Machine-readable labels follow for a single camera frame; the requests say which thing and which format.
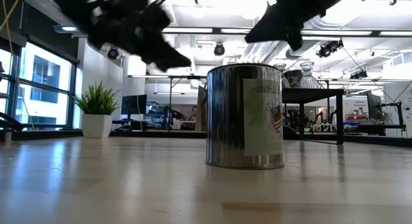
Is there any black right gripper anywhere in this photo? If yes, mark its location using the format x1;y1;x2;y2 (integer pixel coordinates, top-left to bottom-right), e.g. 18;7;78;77
244;0;355;52

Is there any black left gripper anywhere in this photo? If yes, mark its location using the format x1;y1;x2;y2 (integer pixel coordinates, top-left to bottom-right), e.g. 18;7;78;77
88;0;192;73

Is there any green glass candle holder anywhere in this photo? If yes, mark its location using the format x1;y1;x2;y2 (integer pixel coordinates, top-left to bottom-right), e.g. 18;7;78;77
273;62;292;89

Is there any clear glass candle holder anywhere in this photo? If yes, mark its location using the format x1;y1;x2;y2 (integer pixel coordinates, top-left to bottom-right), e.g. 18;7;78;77
298;61;323;89

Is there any silver tin can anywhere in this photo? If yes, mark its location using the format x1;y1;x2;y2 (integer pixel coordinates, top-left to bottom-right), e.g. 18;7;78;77
205;62;286;171

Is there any dark monitor on arm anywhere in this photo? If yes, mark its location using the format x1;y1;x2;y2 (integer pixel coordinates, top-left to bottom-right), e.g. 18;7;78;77
366;92;405;131

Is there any black high table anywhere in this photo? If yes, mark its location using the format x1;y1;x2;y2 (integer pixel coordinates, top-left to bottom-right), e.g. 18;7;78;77
127;75;207;131

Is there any black ceiling spotlight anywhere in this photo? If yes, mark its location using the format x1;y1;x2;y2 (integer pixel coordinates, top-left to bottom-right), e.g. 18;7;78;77
213;42;226;57
107;46;120;61

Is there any black computer monitor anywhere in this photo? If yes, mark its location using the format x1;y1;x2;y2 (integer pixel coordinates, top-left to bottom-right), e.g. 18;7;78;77
120;94;148;122

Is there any black perforated metal shelf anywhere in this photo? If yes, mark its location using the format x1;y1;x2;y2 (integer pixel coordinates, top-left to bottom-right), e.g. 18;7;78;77
281;88;344;145

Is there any green plant in white pot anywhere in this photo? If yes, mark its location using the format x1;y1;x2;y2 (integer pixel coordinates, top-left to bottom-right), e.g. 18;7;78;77
72;81;120;140

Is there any black chair back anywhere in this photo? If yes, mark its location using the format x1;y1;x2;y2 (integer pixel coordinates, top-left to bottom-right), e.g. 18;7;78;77
283;126;299;140

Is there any black ceiling camera cluster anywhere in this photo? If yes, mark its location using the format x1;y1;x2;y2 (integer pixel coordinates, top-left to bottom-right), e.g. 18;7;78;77
316;39;344;59

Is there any yellow cable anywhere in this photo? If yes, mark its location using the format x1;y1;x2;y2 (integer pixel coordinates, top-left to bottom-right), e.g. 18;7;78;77
0;0;33;128

